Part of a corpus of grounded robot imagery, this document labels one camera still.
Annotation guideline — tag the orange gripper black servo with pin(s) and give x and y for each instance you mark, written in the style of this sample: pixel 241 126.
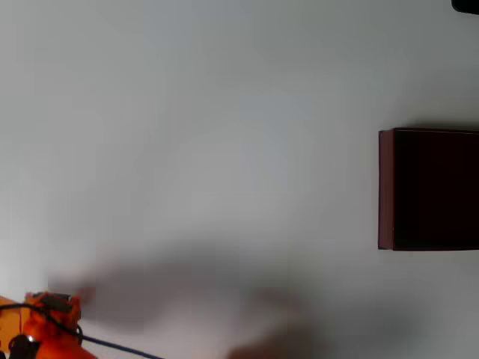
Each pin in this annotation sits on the orange gripper black servo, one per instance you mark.
pixel 56 301

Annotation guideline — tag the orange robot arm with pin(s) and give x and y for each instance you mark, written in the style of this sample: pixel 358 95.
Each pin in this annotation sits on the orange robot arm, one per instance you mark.
pixel 56 349

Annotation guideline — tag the dark red box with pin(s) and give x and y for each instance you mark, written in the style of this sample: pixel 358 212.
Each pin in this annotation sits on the dark red box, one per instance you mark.
pixel 434 190

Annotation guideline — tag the black object at image corner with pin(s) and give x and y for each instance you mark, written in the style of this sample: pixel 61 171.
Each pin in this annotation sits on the black object at image corner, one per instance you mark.
pixel 467 5

